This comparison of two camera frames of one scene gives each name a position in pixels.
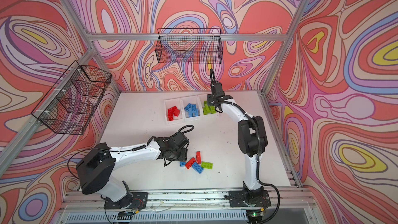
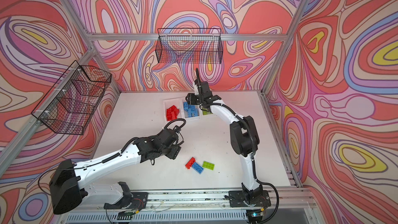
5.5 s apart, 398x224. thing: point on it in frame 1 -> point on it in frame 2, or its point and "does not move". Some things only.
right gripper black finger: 212,77 -> 198,77
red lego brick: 189,164 does not move
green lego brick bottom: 207,165 does not move
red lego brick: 170,114 does not move
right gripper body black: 211,99 -> 196,99
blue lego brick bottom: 197,167 does not move
